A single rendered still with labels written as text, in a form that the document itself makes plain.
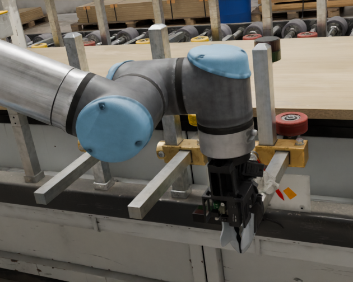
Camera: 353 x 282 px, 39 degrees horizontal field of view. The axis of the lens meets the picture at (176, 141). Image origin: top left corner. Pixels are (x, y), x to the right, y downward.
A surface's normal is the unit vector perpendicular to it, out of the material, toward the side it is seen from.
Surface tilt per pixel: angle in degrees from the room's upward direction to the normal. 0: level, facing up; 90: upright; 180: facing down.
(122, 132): 92
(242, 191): 0
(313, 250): 90
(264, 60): 90
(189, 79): 59
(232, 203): 90
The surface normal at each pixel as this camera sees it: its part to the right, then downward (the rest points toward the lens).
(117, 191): -0.13, -0.91
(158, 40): -0.40, 0.40
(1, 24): 0.91, 0.05
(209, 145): -0.61, 0.39
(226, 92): 0.08, 0.38
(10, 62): 0.11, -0.37
